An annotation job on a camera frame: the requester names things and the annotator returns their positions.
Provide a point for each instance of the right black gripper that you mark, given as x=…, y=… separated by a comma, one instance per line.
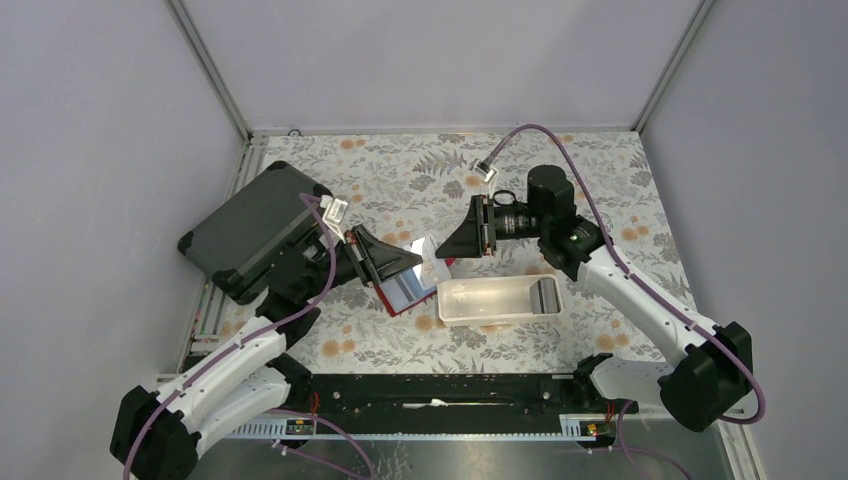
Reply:
x=474, y=237

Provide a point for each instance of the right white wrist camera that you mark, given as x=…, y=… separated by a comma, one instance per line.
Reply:
x=487, y=173

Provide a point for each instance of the red card holder wallet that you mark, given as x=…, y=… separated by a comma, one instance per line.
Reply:
x=404, y=292

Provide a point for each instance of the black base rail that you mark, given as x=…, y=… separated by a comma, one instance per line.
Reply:
x=573, y=405

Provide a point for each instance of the floral table mat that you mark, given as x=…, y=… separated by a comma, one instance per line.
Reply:
x=403, y=187

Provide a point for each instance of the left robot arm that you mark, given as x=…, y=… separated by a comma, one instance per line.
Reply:
x=157, y=433

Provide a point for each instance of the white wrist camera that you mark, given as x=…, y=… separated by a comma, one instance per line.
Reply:
x=334, y=212
x=487, y=173

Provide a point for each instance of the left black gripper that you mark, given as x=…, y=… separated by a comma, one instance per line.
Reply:
x=377, y=260

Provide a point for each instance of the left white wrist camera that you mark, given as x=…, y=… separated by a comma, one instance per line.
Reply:
x=334, y=212

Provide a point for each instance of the white plastic tray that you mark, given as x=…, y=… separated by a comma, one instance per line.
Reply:
x=499, y=301

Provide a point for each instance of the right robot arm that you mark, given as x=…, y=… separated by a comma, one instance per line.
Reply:
x=642, y=298

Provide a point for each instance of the black hard case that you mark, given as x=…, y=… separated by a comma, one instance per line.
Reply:
x=236, y=244

